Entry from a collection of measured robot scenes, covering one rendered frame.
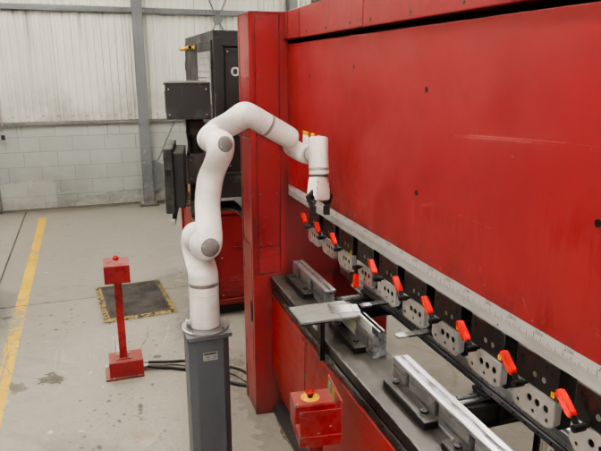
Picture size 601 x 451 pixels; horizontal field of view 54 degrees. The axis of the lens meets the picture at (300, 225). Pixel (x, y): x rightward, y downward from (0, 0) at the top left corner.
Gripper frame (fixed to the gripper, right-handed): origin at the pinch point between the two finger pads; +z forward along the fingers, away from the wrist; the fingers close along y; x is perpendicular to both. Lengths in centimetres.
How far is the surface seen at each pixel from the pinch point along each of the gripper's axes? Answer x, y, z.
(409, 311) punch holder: 51, 16, 34
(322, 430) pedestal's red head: 20, 27, 79
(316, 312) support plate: -5.2, -2.4, 43.0
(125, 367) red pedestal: -192, -29, 104
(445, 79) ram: 74, 34, -40
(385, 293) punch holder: 36.0, 7.2, 29.9
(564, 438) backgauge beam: 101, 13, 66
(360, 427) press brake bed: 26, 11, 82
